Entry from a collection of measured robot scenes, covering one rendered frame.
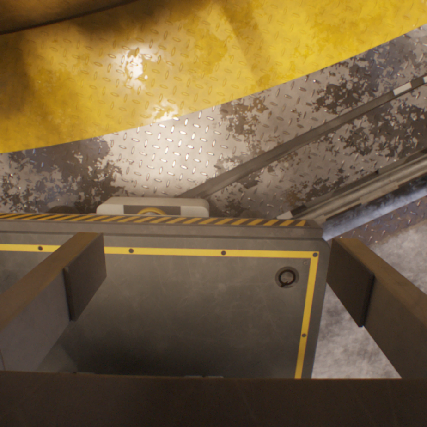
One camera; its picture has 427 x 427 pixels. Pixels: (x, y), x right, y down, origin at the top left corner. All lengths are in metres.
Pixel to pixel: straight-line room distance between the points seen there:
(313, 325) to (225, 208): 0.38
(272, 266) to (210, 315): 0.15
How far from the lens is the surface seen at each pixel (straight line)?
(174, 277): 0.55
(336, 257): 0.17
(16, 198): 0.99
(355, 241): 0.17
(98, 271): 0.16
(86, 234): 0.17
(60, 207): 0.82
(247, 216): 0.72
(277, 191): 0.84
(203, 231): 0.51
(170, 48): 0.83
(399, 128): 0.94
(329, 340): 1.11
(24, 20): 0.90
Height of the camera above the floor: 0.80
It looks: 73 degrees down
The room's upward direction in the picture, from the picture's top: 180 degrees clockwise
